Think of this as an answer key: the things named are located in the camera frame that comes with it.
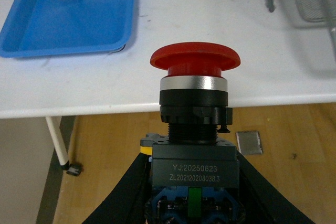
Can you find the blue plastic tray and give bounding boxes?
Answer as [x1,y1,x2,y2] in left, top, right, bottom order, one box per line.
[1,0,134,58]

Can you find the white table leg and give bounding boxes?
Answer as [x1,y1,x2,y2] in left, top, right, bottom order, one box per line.
[45,116,82,176]

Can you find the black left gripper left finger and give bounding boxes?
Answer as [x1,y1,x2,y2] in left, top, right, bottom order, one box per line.
[84,153,151,224]

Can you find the metal floor plate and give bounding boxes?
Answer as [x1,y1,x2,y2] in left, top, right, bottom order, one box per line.
[236,131,263,155]

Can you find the red emergency stop button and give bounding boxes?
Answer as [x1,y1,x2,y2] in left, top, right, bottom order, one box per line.
[140,42,246,223]

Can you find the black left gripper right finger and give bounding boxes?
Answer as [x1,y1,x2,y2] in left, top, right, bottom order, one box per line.
[237,153,313,223]

